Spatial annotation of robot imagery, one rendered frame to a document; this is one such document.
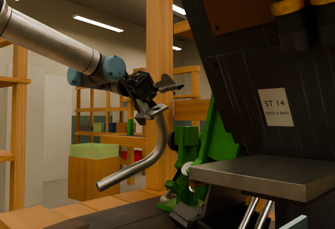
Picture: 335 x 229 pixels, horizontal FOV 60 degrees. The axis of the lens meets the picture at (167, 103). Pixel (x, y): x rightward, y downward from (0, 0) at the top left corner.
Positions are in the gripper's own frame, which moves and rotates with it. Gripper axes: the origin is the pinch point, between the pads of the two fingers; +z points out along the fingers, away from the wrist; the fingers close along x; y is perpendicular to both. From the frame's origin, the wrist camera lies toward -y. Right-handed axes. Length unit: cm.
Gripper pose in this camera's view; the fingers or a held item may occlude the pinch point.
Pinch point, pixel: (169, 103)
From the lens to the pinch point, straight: 83.9
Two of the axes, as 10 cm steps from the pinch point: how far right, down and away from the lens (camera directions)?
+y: -3.8, -7.2, -5.8
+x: 6.4, -6.6, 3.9
